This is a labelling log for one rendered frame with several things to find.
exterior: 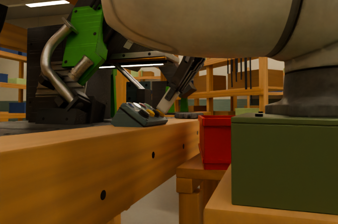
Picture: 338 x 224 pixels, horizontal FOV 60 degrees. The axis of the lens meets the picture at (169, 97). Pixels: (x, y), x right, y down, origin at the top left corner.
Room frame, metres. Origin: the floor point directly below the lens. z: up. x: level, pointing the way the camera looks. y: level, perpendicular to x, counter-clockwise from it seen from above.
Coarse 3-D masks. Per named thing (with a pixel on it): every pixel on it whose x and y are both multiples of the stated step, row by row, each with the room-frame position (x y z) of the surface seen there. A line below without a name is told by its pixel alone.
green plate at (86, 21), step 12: (72, 12) 0.94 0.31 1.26; (84, 12) 0.92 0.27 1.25; (96, 12) 0.91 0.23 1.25; (72, 24) 0.93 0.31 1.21; (84, 24) 0.91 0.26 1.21; (96, 24) 0.90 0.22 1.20; (72, 36) 0.91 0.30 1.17; (84, 36) 0.90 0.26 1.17; (96, 36) 0.88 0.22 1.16; (72, 48) 0.90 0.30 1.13; (84, 48) 0.88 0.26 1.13; (96, 48) 0.87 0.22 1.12; (72, 60) 0.89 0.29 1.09
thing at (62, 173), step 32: (96, 128) 0.64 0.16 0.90; (128, 128) 0.64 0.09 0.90; (160, 128) 0.74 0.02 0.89; (192, 128) 1.04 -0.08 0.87; (0, 160) 0.30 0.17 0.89; (32, 160) 0.34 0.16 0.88; (64, 160) 0.39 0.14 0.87; (96, 160) 0.46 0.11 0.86; (128, 160) 0.57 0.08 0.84; (160, 160) 0.74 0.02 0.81; (0, 192) 0.30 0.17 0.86; (32, 192) 0.34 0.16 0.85; (64, 192) 0.39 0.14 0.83; (96, 192) 0.46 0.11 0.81; (128, 192) 0.57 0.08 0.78
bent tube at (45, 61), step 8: (64, 24) 0.89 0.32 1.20; (56, 32) 0.89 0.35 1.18; (64, 32) 0.89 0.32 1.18; (48, 40) 0.90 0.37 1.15; (56, 40) 0.89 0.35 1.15; (48, 48) 0.89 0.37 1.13; (48, 56) 0.89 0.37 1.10; (40, 64) 0.88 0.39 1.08; (48, 64) 0.88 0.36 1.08; (48, 72) 0.86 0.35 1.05; (56, 80) 0.84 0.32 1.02; (56, 88) 0.83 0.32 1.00; (64, 88) 0.82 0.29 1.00; (64, 96) 0.81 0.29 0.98; (72, 96) 0.81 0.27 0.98
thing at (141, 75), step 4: (132, 72) 9.93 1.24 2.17; (136, 72) 9.90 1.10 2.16; (140, 72) 9.83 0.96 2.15; (144, 72) 9.85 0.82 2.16; (148, 72) 9.81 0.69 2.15; (152, 72) 9.96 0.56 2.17; (132, 76) 9.93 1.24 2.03; (136, 76) 9.90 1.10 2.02; (140, 76) 9.84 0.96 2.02; (144, 76) 9.77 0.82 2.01; (148, 76) 9.74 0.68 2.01; (152, 76) 9.70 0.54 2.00; (156, 76) 9.66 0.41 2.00; (140, 80) 9.84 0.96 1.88; (144, 80) 10.23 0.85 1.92; (180, 104) 9.55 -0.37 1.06
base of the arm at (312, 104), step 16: (288, 80) 0.38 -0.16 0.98; (304, 80) 0.35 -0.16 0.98; (320, 80) 0.33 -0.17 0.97; (336, 80) 0.32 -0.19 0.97; (288, 96) 0.38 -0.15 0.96; (304, 96) 0.35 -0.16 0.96; (320, 96) 0.33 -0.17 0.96; (336, 96) 0.32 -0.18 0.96; (272, 112) 0.44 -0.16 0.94; (288, 112) 0.35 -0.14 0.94; (304, 112) 0.31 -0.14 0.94; (320, 112) 0.30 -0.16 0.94; (336, 112) 0.31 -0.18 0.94
